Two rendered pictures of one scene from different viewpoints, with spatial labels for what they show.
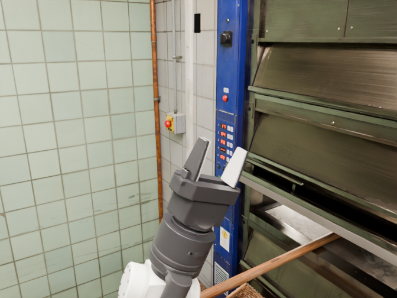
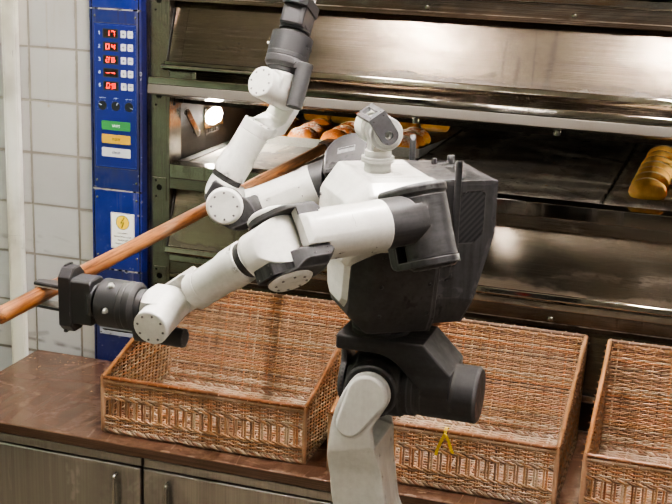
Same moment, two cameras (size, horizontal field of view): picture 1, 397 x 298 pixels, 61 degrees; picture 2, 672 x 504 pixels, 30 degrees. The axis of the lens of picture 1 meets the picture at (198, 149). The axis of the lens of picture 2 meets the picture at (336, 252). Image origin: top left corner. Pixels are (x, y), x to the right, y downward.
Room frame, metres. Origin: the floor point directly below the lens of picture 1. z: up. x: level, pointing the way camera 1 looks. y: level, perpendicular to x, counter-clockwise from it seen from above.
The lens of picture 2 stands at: (-1.63, 1.63, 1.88)
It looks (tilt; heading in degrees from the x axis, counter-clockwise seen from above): 15 degrees down; 320
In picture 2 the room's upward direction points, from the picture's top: 2 degrees clockwise
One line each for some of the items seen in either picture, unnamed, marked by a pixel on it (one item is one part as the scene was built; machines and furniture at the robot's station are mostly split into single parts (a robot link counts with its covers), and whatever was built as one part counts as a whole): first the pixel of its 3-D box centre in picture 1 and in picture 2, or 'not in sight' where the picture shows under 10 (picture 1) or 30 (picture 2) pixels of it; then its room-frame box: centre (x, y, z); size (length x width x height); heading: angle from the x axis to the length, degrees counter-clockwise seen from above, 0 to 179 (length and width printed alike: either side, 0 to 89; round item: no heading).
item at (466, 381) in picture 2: not in sight; (411, 371); (0.06, 0.00, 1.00); 0.28 x 0.13 x 0.18; 33
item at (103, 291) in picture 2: not in sight; (94, 301); (0.29, 0.58, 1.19); 0.12 x 0.10 x 0.13; 32
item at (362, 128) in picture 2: not in sight; (377, 135); (0.13, 0.06, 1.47); 0.10 x 0.07 x 0.09; 156
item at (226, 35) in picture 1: (224, 32); not in sight; (1.42, -0.10, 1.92); 0.06 x 0.04 x 0.11; 32
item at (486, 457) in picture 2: not in sight; (461, 400); (0.39, -0.49, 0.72); 0.56 x 0.49 x 0.28; 33
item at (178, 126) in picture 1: (175, 122); not in sight; (1.80, 0.13, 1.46); 0.10 x 0.07 x 0.10; 32
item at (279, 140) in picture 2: not in sight; (349, 135); (1.36, -0.92, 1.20); 0.55 x 0.36 x 0.03; 32
